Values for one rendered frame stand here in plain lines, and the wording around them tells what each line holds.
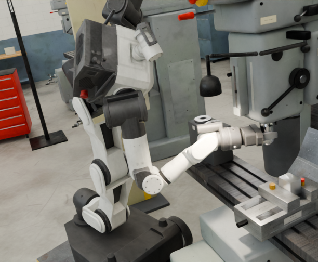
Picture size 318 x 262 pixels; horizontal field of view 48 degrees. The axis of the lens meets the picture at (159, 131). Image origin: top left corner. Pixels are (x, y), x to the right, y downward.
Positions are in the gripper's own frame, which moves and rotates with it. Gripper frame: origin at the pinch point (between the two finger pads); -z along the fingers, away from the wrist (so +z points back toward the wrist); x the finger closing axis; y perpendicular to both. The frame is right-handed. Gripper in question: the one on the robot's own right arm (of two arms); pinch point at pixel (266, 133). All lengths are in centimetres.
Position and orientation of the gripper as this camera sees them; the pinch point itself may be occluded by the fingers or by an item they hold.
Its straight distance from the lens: 142.8
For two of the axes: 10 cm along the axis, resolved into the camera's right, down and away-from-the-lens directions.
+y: 1.3, 9.2, 3.6
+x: -0.4, -3.6, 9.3
